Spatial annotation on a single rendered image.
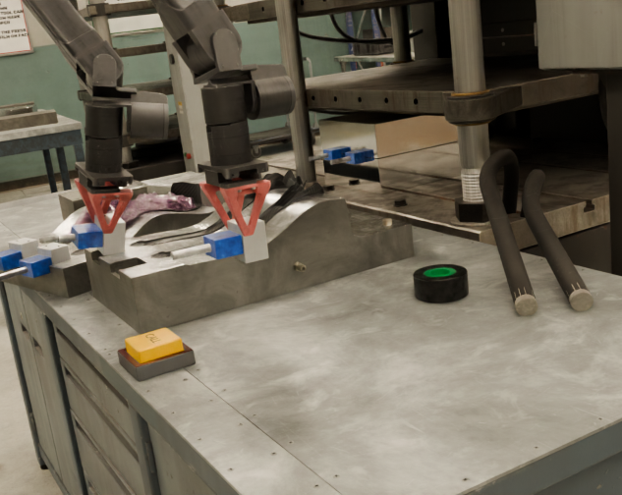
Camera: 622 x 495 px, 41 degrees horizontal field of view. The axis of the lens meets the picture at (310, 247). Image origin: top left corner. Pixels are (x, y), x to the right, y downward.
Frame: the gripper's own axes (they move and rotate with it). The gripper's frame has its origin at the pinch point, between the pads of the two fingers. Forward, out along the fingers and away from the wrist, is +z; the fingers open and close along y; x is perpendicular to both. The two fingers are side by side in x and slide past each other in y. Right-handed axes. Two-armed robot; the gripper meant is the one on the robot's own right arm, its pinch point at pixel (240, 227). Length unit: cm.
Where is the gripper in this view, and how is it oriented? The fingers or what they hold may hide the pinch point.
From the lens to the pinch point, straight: 117.5
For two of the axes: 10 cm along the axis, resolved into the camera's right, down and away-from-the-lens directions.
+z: 1.0, 9.6, 2.5
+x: -8.7, 2.1, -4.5
